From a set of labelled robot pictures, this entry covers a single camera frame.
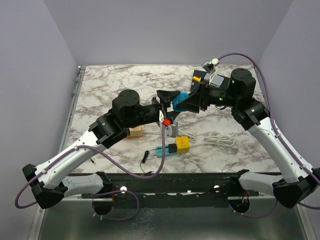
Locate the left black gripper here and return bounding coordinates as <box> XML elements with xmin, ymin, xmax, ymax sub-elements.
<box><xmin>124</xmin><ymin>91</ymin><xmax>182</xmax><ymax>129</ymax></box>

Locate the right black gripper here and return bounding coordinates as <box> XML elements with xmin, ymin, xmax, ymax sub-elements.
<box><xmin>176</xmin><ymin>77</ymin><xmax>240</xmax><ymax>113</ymax></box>

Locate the blue charger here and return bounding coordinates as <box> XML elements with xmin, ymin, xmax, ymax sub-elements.
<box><xmin>172</xmin><ymin>92</ymin><xmax>189</xmax><ymax>113</ymax></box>

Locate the yellow cube socket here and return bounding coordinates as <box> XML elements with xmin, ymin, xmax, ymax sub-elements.
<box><xmin>175</xmin><ymin>136</ymin><xmax>190</xmax><ymax>154</ymax></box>

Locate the beige cube socket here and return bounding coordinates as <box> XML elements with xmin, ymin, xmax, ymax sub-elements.
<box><xmin>129</xmin><ymin>125</ymin><xmax>144</xmax><ymax>136</ymax></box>

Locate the black plug adapter with cable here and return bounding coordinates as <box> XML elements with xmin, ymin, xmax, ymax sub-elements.
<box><xmin>140</xmin><ymin>143</ymin><xmax>177</xmax><ymax>174</ymax></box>

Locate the teal power strip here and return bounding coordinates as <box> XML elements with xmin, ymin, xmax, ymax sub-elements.
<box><xmin>155</xmin><ymin>146</ymin><xmax>178</xmax><ymax>158</ymax></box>

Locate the white teal-strip cable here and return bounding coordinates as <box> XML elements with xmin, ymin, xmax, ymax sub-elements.
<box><xmin>191</xmin><ymin>133</ymin><xmax>242</xmax><ymax>150</ymax></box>

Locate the orange power strip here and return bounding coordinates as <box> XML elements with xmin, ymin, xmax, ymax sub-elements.
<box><xmin>126</xmin><ymin>135</ymin><xmax>144</xmax><ymax>139</ymax></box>

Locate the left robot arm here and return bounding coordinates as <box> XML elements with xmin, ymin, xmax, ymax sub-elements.
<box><xmin>14</xmin><ymin>89</ymin><xmax>180</xmax><ymax>209</ymax></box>

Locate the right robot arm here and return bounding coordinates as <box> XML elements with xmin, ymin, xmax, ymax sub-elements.
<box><xmin>176</xmin><ymin>68</ymin><xmax>320</xmax><ymax>209</ymax></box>

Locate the black mat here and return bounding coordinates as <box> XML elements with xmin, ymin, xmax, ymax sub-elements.
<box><xmin>190</xmin><ymin>70</ymin><xmax>229</xmax><ymax>92</ymax></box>

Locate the grey rectangular box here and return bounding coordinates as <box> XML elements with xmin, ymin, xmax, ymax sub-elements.
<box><xmin>210</xmin><ymin>75</ymin><xmax>224</xmax><ymax>88</ymax></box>

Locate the yellow handled screwdriver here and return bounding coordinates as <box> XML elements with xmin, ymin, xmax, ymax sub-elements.
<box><xmin>192</xmin><ymin>76</ymin><xmax>202</xmax><ymax>83</ymax></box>

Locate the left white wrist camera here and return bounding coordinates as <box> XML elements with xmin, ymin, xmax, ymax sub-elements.
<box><xmin>158</xmin><ymin>111</ymin><xmax>179</xmax><ymax>138</ymax></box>

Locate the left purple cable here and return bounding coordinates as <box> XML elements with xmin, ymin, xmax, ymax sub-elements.
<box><xmin>14</xmin><ymin>124</ymin><xmax>167</xmax><ymax>221</ymax></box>

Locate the purple cable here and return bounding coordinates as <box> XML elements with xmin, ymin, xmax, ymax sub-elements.
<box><xmin>14</xmin><ymin>124</ymin><xmax>167</xmax><ymax>221</ymax></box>
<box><xmin>217</xmin><ymin>52</ymin><xmax>320</xmax><ymax>218</ymax></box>

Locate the aluminium frame rail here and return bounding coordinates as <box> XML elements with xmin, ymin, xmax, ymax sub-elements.
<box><xmin>38</xmin><ymin>179</ymin><xmax>305</xmax><ymax>201</ymax></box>

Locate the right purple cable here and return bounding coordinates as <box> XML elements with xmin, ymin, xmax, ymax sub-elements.
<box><xmin>217</xmin><ymin>52</ymin><xmax>320</xmax><ymax>218</ymax></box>

